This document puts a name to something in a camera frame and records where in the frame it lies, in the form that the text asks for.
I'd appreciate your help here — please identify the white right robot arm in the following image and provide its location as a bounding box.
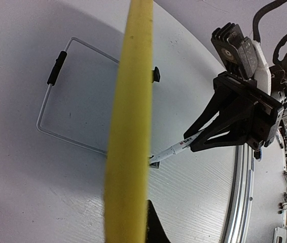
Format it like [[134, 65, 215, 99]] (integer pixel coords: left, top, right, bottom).
[[184, 41, 287, 152]]

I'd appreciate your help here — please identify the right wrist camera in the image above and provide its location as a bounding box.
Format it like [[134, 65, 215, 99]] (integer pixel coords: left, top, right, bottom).
[[210, 22, 271, 94]]

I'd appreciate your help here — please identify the black stand grip sleeve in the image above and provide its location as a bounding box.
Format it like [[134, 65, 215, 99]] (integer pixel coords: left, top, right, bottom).
[[47, 51, 67, 86]]

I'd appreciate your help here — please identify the white whiteboard yellow rim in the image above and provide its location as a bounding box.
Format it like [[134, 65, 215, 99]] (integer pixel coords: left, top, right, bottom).
[[103, 1, 153, 242]]

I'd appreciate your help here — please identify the black right camera cable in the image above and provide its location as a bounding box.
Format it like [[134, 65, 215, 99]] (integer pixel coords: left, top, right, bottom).
[[252, 0, 287, 66]]

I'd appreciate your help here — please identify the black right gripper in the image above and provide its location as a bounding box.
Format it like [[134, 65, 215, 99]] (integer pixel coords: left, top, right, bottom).
[[184, 72, 283, 152]]

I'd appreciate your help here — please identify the black board stand foot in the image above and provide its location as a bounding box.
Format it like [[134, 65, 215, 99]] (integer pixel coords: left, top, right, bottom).
[[149, 156, 160, 169], [152, 66, 161, 83]]

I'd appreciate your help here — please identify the silver wire board stand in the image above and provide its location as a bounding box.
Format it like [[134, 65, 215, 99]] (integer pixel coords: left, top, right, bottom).
[[36, 37, 119, 155]]

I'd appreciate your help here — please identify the black right board stand foot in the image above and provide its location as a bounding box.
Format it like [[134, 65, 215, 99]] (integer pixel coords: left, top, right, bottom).
[[152, 66, 161, 83]]

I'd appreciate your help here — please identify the black left board stand foot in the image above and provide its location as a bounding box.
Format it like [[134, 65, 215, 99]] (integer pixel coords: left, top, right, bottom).
[[149, 156, 160, 169]]

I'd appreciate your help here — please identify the white marker pen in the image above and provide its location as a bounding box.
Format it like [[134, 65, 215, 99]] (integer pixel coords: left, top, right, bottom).
[[154, 130, 202, 162]]

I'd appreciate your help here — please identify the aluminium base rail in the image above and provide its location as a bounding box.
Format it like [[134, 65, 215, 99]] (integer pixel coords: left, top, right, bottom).
[[220, 144, 255, 242]]

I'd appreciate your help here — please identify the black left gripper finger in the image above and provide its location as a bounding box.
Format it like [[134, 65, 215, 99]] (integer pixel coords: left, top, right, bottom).
[[146, 199, 170, 243]]

